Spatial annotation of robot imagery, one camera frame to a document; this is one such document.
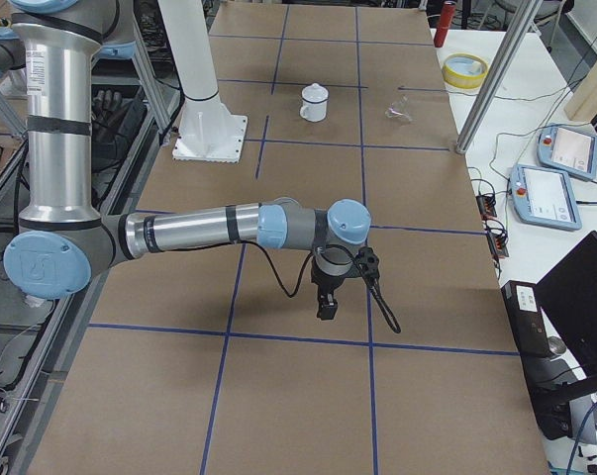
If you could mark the red cylinder tube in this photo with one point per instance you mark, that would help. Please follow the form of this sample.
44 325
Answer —
443 25

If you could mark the black monitor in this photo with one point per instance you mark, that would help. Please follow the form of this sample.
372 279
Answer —
568 295

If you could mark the yellow rimmed round container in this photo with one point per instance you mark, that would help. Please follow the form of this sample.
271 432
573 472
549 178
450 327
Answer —
464 70

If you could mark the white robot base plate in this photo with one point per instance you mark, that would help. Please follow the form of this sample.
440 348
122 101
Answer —
202 141

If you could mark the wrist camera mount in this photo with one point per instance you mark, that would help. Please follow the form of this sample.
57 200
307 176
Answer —
366 263

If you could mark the white enamel mug blue rim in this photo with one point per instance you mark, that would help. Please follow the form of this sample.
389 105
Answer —
313 112

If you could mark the near teach pendant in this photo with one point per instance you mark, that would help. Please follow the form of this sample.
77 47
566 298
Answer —
544 197

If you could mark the white ceramic lid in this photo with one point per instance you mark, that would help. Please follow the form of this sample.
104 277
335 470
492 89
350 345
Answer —
315 93

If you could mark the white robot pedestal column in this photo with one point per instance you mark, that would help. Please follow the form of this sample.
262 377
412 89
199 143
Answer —
186 30

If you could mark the clear plastic funnel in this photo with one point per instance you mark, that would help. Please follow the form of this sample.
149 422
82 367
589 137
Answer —
399 110

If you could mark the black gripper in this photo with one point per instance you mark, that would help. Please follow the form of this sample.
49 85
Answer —
324 280

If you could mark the black computer box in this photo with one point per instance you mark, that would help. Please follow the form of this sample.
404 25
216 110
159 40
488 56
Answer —
559 407

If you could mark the aluminium frame post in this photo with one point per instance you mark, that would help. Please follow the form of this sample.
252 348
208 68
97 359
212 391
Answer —
523 17

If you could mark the teach pendant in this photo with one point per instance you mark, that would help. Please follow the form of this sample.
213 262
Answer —
544 197
568 149

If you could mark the far teach pendant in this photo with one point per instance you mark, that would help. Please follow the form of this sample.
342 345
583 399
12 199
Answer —
568 149

